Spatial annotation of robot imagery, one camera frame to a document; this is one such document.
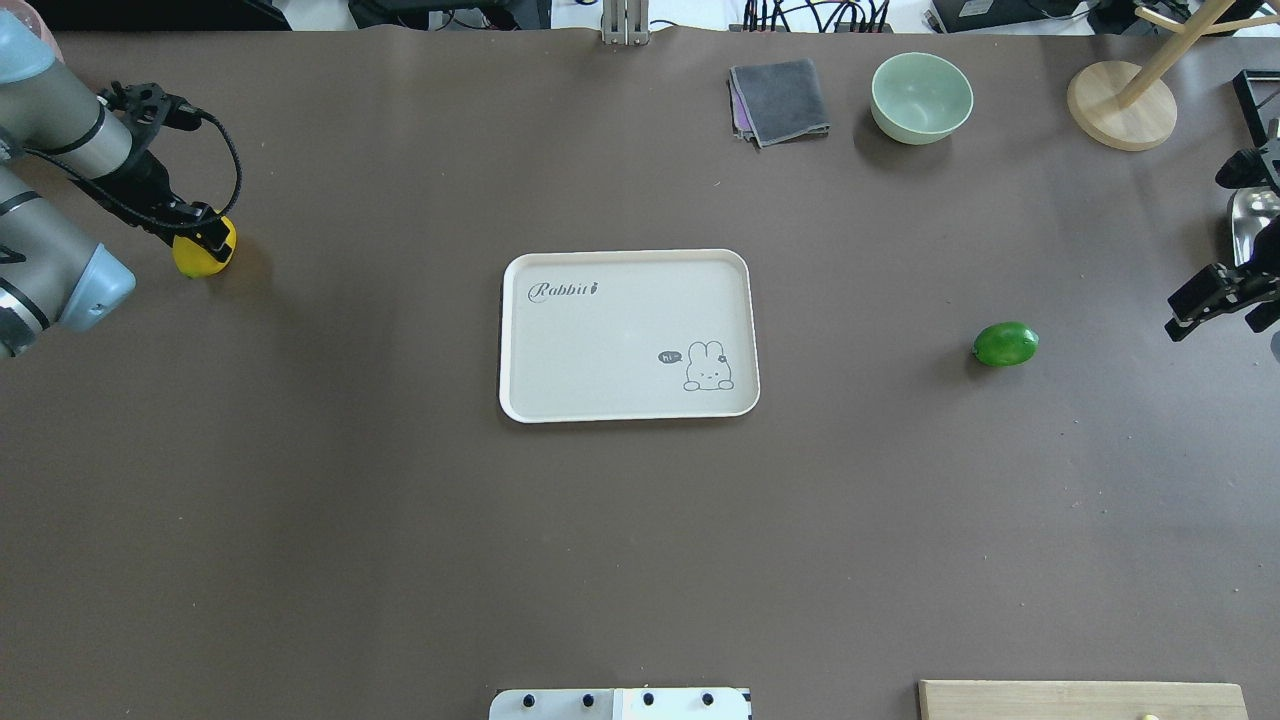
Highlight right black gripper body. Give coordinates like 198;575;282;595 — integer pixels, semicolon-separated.
1228;219;1279;333

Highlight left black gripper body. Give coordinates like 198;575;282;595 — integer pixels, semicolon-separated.
95;150;196;236

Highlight yellow lemon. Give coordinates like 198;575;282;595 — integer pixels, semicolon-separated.
172;217;238;278

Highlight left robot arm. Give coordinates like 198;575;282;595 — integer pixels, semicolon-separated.
1;10;238;357

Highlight black glass rack tray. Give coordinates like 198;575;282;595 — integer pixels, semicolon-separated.
1231;69;1279;146

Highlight cream rabbit tray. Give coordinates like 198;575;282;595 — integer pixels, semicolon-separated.
498;249;762;424

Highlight metal scoop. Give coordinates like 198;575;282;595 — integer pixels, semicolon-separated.
1229;186;1279;266

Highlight green lime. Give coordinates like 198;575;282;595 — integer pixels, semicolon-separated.
972;322;1041;366

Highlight wooden mug tree stand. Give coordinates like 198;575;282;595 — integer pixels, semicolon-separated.
1068;1;1279;152

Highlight mint green bowl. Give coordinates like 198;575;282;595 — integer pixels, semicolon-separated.
870;53;975;146

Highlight wooden cutting board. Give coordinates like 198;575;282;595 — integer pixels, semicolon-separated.
918;680;1248;719

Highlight grey folded cloth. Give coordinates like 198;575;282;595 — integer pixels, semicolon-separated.
728;58;831;149

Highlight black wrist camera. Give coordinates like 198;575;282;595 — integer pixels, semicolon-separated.
99;82;206;132

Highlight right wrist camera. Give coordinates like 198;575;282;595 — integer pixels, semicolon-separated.
1215;118;1279;195

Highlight aluminium frame post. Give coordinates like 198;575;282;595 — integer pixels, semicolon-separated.
600;0;650;46

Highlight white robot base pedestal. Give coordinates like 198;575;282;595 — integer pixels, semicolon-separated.
488;685;753;719

